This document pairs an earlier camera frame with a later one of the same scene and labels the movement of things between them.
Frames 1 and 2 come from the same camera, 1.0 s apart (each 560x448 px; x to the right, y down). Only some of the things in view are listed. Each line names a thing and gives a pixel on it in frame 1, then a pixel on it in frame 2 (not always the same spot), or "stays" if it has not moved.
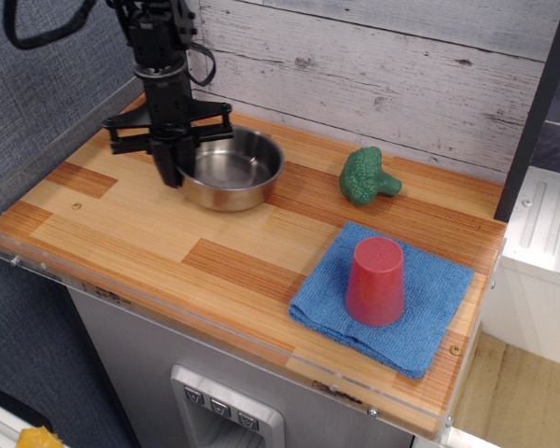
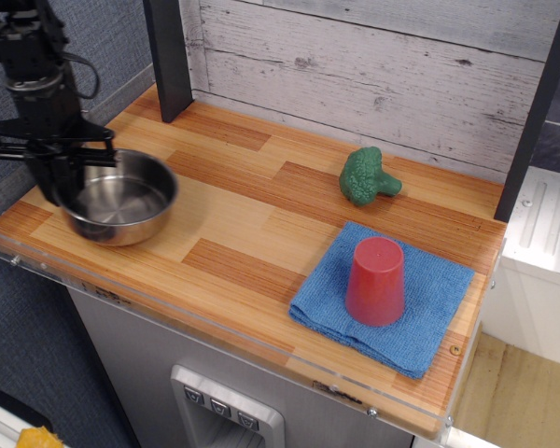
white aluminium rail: [0, 427] stays
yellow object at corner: [38, 437] stays
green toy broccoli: [362, 177] stays
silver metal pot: [233, 173] to [121, 203]
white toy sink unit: [533, 301] stays
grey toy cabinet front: [135, 357] stays
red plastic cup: [376, 292] stays
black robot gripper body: [170, 113] to [49, 128]
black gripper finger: [187, 156] to [68, 179]
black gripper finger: [165, 159] to [46, 177]
